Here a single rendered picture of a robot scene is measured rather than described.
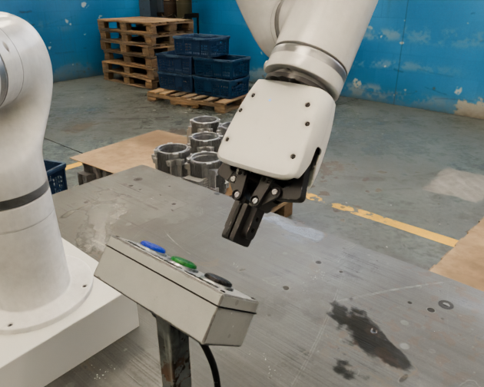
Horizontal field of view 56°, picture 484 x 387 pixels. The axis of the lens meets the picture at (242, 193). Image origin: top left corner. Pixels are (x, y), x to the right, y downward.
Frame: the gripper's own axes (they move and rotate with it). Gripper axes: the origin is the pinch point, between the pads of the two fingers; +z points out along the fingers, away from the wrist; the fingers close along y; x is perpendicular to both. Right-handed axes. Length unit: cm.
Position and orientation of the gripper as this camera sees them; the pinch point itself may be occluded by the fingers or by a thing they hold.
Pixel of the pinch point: (242, 224)
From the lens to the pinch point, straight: 46.7
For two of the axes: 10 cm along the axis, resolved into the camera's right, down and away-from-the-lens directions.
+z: -3.9, 9.2, -1.0
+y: 7.7, 2.6, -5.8
